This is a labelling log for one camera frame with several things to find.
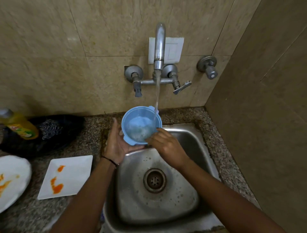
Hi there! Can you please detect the chrome wall faucet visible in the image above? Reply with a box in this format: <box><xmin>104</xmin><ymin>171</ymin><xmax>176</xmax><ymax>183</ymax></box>
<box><xmin>124</xmin><ymin>23</ymin><xmax>192</xmax><ymax>98</ymax></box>

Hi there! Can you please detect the round white stained plate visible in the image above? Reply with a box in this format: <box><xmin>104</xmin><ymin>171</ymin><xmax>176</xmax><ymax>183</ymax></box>
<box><xmin>0</xmin><ymin>155</ymin><xmax>32</xmax><ymax>213</ymax></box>

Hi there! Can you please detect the yellow dish soap bottle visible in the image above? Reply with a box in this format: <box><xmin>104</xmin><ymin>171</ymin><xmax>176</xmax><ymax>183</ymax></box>
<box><xmin>0</xmin><ymin>108</ymin><xmax>39</xmax><ymax>140</ymax></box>

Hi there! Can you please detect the person's left forearm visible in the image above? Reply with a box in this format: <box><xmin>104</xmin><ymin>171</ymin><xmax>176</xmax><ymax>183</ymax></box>
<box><xmin>49</xmin><ymin>157</ymin><xmax>118</xmax><ymax>233</ymax></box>

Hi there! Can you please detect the blue plastic bowl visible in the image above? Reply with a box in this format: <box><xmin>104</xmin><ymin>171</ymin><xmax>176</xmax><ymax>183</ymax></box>
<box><xmin>121</xmin><ymin>106</ymin><xmax>163</xmax><ymax>146</ymax></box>

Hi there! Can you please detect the sink drain strainer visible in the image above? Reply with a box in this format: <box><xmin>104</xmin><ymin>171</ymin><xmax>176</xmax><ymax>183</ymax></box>
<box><xmin>143</xmin><ymin>168</ymin><xmax>167</xmax><ymax>194</ymax></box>

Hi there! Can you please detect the square white stained plate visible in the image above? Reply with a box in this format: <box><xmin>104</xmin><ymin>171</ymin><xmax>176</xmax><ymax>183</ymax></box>
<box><xmin>37</xmin><ymin>155</ymin><xmax>93</xmax><ymax>200</ymax></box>

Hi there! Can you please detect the person's right hand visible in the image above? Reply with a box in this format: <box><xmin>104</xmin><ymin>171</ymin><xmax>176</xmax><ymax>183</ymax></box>
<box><xmin>145</xmin><ymin>128</ymin><xmax>190</xmax><ymax>170</ymax></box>

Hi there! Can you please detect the person's left hand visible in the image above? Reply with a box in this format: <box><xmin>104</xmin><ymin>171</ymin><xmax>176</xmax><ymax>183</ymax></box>
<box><xmin>104</xmin><ymin>117</ymin><xmax>145</xmax><ymax>165</ymax></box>

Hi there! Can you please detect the chrome wall valve knob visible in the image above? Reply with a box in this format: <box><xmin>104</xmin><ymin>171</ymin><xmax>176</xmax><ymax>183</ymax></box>
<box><xmin>197</xmin><ymin>56</ymin><xmax>218</xmax><ymax>80</ymax></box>

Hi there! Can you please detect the steel wool scrubber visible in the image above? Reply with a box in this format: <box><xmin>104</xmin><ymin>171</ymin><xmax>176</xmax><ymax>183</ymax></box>
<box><xmin>39</xmin><ymin>119</ymin><xmax>63</xmax><ymax>140</ymax></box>

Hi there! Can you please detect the person's right forearm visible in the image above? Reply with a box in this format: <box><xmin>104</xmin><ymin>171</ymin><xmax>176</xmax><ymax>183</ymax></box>
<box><xmin>179</xmin><ymin>158</ymin><xmax>287</xmax><ymax>233</ymax></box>

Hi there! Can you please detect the black wrist thread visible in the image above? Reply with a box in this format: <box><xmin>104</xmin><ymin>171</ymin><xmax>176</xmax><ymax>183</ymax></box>
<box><xmin>101</xmin><ymin>156</ymin><xmax>119</xmax><ymax>167</ymax></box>

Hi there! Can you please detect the steel sink basin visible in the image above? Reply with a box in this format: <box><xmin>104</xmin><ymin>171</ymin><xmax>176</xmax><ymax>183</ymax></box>
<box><xmin>103</xmin><ymin>123</ymin><xmax>224</xmax><ymax>233</ymax></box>

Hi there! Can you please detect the white wall switch plate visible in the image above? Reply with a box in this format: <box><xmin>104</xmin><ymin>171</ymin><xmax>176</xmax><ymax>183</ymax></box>
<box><xmin>148</xmin><ymin>37</ymin><xmax>185</xmax><ymax>65</ymax></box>

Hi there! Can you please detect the black tray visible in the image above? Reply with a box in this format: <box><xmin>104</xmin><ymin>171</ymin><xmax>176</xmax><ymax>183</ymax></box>
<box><xmin>0</xmin><ymin>114</ymin><xmax>85</xmax><ymax>157</ymax></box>

